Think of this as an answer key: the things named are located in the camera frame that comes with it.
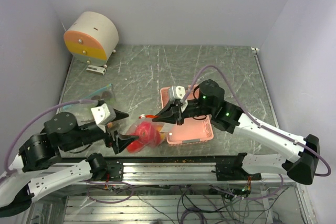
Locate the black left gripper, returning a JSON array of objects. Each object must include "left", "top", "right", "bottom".
[{"left": 62, "top": 107, "right": 139, "bottom": 152}]

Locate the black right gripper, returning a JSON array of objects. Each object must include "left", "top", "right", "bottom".
[{"left": 152, "top": 99, "right": 215, "bottom": 125}]

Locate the red apple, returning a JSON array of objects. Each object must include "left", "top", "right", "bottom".
[{"left": 127, "top": 141, "right": 144, "bottom": 153}]

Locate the yellow-red peach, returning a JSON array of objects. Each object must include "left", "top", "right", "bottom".
[{"left": 157, "top": 126, "right": 167, "bottom": 143}]

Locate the clear red-zipper zip bag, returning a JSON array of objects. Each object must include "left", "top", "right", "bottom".
[{"left": 126, "top": 114, "right": 175, "bottom": 153}]

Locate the pink-red apple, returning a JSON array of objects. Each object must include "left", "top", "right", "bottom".
[{"left": 134, "top": 122, "right": 160, "bottom": 147}]

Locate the clear blue-zipper zip bag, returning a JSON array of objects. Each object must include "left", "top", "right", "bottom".
[{"left": 58, "top": 83, "right": 117, "bottom": 114}]

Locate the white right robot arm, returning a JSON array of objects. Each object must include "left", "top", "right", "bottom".
[{"left": 153, "top": 79, "right": 320, "bottom": 185}]

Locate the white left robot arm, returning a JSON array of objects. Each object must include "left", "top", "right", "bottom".
[{"left": 1, "top": 106, "right": 137, "bottom": 218}]

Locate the pink perforated plastic basket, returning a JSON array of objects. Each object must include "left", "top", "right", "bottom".
[{"left": 160, "top": 87, "right": 214, "bottom": 145}]

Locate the round cream drawer cabinet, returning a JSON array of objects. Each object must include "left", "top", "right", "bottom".
[{"left": 64, "top": 12, "right": 119, "bottom": 67}]

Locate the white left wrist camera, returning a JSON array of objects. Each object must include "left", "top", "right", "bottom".
[{"left": 90, "top": 103, "right": 116, "bottom": 125}]

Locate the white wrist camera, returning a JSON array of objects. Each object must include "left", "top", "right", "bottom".
[
  {"left": 168, "top": 86, "right": 188, "bottom": 112},
  {"left": 90, "top": 103, "right": 116, "bottom": 125}
]

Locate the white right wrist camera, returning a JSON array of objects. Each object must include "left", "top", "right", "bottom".
[{"left": 168, "top": 86, "right": 188, "bottom": 112}]

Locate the aluminium frame rail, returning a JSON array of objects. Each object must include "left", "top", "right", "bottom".
[{"left": 28, "top": 161, "right": 305, "bottom": 185}]

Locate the small metal bracket block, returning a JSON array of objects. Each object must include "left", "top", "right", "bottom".
[{"left": 86, "top": 65, "right": 106, "bottom": 76}]

